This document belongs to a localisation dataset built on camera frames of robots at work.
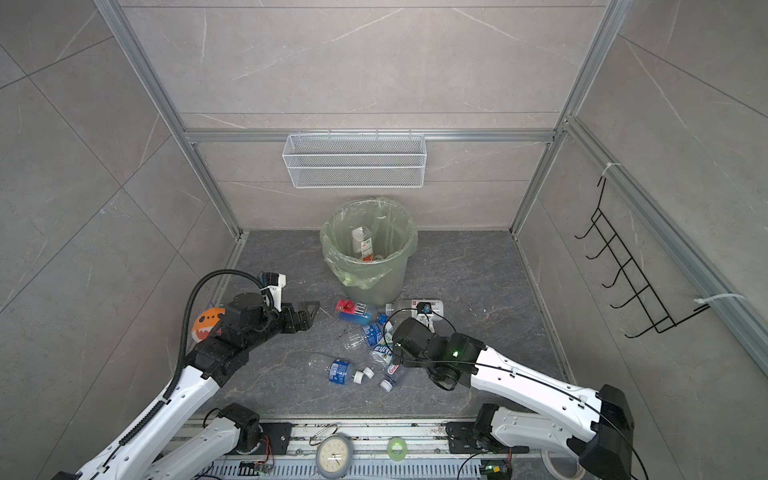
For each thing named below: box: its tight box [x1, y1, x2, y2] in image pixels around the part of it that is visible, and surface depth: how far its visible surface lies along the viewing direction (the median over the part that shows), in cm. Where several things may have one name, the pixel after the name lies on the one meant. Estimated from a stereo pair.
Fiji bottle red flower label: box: [336, 299, 372, 325], surface depth 92 cm
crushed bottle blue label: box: [344, 323, 383, 349], surface depth 87 cm
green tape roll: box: [387, 436, 407, 461], surface depth 74 cm
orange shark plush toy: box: [191, 307, 226, 343], surface depth 87 cm
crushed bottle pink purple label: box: [380, 363, 400, 393], surface depth 81 cm
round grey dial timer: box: [316, 433, 354, 479], surface depth 69 cm
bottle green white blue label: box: [371, 332, 393, 366], surface depth 84 cm
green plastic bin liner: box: [320, 198, 419, 306], surface depth 92 cm
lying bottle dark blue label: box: [326, 360, 353, 385], surface depth 81 cm
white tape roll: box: [540, 450, 586, 480], surface depth 70 cm
